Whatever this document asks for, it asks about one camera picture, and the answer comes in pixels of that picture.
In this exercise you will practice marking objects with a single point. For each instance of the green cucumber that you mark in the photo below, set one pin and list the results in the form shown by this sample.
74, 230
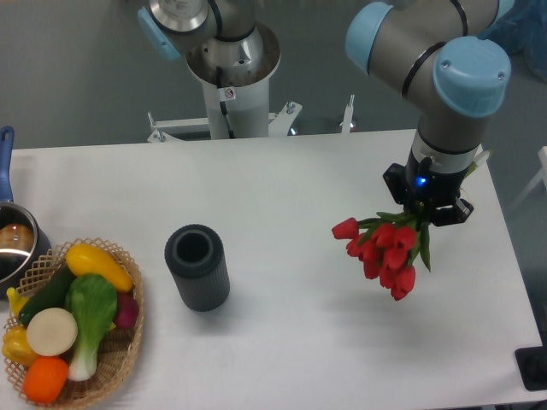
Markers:
51, 295

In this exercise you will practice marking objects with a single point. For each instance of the yellow banana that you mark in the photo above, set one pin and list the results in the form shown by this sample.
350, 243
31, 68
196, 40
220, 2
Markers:
16, 301

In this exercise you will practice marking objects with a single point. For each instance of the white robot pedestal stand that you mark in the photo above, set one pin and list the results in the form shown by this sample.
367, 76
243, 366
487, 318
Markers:
232, 113

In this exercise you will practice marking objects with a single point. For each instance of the black device at table edge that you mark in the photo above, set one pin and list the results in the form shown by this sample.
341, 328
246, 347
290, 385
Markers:
532, 367

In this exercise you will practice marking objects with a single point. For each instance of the blue plastic bag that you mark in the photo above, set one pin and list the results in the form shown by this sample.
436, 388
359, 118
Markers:
522, 30

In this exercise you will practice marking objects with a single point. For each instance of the woven wicker basket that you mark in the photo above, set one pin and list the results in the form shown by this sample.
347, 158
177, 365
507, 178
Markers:
117, 352

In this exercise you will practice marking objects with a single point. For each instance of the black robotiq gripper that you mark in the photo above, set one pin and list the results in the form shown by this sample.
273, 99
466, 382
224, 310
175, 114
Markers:
437, 188

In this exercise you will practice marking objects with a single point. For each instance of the red tulip bouquet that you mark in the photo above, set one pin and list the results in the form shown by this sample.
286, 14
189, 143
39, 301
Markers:
388, 244

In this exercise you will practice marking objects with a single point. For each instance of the green bok choy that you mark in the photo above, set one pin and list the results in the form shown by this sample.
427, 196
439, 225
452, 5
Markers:
92, 300

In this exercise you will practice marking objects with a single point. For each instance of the cream round radish slice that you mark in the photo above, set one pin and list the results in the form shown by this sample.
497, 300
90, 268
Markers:
52, 332

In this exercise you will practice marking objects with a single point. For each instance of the orange fruit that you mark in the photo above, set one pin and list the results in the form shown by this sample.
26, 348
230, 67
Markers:
45, 379

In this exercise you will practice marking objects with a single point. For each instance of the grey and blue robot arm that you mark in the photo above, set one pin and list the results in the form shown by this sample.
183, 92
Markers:
430, 53

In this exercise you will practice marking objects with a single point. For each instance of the yellow bell pepper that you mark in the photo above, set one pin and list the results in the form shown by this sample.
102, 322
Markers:
16, 347

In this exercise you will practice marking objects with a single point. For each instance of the white furniture frame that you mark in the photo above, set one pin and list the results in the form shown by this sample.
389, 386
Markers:
538, 179

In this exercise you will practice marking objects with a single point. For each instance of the yellow squash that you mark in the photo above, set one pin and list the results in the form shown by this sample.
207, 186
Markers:
84, 258

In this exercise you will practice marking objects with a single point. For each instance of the blue handled steel saucepan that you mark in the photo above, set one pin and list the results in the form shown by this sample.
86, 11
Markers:
22, 240

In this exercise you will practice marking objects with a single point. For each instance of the dark grey ribbed vase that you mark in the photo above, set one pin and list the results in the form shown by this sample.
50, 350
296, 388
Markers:
195, 257

